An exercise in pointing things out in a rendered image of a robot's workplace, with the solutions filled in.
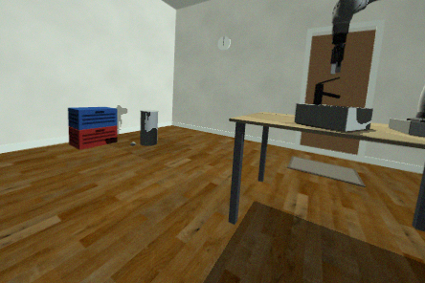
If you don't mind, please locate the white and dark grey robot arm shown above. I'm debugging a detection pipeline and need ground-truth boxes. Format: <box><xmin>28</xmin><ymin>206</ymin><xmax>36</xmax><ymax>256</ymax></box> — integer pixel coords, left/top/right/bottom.
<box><xmin>331</xmin><ymin>0</ymin><xmax>425</xmax><ymax>122</ymax></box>

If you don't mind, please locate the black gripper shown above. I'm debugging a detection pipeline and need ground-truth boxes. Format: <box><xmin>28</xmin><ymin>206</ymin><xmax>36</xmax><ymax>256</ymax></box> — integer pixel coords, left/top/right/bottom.
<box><xmin>330</xmin><ymin>33</ymin><xmax>347</xmax><ymax>75</ymax></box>

